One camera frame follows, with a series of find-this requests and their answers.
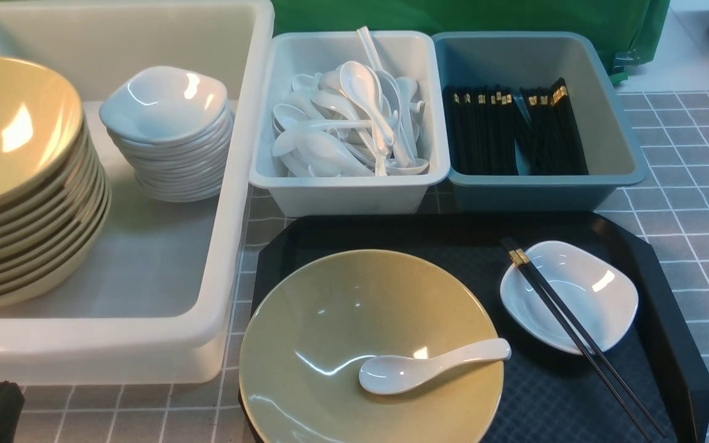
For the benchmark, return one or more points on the green cloth backdrop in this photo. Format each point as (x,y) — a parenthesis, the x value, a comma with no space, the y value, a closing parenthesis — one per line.
(624,33)

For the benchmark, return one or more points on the yellow noodle bowl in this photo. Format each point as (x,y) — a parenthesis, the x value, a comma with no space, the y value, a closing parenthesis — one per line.
(305,345)

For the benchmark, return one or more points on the pile of white soup spoons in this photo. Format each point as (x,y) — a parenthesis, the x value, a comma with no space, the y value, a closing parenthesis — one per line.
(355,120)

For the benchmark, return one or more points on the stack of white sauce dishes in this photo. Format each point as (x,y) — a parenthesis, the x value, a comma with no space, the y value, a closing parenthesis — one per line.
(174,127)

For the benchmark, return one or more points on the white plastic spoon bin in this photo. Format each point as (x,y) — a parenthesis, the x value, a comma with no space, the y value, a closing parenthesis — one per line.
(405,53)

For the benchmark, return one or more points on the blue plastic chopstick bin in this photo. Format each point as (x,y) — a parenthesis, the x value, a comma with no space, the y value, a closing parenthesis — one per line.
(531,59)

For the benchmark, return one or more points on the large white plastic tub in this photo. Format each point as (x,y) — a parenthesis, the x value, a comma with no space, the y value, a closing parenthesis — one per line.
(151,302)

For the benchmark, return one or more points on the black plastic serving tray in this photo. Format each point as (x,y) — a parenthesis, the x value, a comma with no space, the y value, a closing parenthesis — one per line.
(547,396)

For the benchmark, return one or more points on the white ceramic soup spoon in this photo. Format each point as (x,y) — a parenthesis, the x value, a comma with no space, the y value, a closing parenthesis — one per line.
(391,374)

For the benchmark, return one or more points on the stack of yellow noodle bowls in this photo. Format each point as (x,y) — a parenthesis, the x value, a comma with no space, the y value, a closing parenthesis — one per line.
(55,195)

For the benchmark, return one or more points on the black chopstick gold band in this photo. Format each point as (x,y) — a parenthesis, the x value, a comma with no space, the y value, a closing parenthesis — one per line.
(577,333)

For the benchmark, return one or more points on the white square sauce dish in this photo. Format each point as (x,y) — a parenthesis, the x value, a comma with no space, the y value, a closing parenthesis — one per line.
(601,297)

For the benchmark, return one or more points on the pile of black chopsticks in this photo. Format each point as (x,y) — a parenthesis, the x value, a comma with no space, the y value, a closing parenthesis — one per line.
(497,131)

